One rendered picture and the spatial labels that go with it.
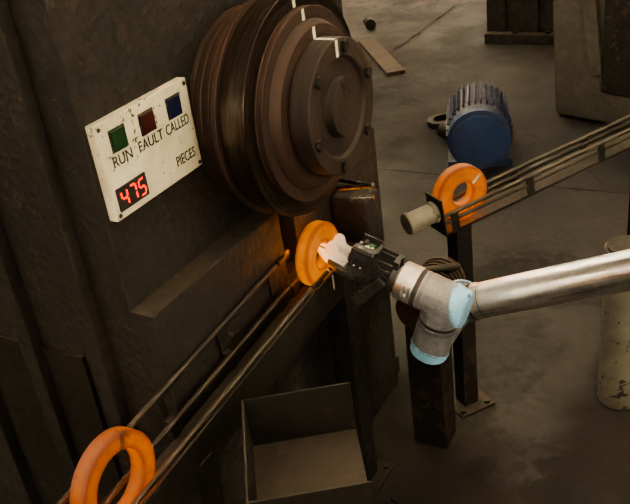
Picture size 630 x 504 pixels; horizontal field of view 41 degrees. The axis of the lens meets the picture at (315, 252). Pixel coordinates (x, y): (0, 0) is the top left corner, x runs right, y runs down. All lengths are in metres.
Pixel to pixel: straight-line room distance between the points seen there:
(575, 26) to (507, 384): 2.24
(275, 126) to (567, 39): 3.02
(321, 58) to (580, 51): 2.94
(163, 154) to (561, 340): 1.69
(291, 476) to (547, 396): 1.25
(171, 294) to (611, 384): 1.41
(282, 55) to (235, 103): 0.13
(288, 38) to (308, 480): 0.83
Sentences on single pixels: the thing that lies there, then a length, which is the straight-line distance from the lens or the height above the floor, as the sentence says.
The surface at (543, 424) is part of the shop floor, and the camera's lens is 2.58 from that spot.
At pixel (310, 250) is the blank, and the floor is 0.78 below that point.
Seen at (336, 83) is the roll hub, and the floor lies 1.17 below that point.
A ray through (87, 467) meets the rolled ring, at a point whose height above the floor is 0.78.
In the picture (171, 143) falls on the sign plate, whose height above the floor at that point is 1.14.
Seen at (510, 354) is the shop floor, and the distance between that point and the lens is 2.85.
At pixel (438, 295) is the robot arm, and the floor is 0.70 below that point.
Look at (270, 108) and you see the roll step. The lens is 1.63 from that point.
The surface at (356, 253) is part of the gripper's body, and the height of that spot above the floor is 0.77.
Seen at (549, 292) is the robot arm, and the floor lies 0.67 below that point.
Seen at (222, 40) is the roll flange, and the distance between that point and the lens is 1.65.
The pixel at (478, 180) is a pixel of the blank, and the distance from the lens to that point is 2.28.
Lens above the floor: 1.69
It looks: 29 degrees down
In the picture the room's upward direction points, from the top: 8 degrees counter-clockwise
